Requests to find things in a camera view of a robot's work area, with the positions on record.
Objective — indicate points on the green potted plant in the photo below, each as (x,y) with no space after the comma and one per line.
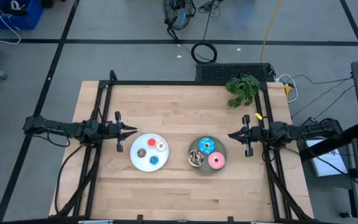
(242,88)

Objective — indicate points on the black floor fan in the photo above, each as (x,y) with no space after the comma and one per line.
(179,15)

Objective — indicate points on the white paper sheet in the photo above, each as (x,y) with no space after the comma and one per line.
(328,165)

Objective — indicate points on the black computer case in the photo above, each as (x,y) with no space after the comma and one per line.
(213,72)

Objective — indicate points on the small white frosted donut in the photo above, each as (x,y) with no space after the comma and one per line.
(163,149)

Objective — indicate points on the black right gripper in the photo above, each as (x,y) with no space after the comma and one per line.
(256,134)

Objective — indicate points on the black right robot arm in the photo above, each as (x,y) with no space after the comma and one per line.
(315,130)

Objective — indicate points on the large blue frosted donut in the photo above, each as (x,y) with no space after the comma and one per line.
(202,141)

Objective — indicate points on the large chocolate frosted donut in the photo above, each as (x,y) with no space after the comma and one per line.
(191,162)

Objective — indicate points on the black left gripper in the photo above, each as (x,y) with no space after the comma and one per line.
(112,130)

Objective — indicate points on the grey-green round plate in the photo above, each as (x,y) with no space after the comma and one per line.
(207,171)

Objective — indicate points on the small yellow tag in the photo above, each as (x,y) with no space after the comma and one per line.
(258,116)

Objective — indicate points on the black metal beam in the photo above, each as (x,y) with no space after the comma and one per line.
(351,133)

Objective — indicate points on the black table clamp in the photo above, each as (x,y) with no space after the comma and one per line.
(230,219)
(140,218)

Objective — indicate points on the small chocolate sprinkled donut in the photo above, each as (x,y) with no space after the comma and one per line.
(139,155)

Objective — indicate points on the silver metal bracket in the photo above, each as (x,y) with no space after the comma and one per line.
(95,221)

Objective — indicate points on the small red frosted donut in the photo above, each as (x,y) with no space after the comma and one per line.
(149,145)

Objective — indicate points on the large pink frosted donut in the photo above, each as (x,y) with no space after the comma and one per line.
(211,165)

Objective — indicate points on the yellow plug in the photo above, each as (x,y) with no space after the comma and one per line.
(287,89)

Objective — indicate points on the black aluminium rig frame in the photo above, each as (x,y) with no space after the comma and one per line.
(166,83)

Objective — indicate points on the black caster wheel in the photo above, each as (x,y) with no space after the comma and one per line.
(346,214)

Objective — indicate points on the small blue frosted donut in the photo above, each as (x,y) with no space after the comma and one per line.
(151,162)

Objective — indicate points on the blue plastic bin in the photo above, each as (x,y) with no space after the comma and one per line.
(30,18)

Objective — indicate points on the white round plate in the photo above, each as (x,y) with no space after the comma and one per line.
(138,165)

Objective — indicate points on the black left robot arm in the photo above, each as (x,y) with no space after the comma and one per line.
(57,128)

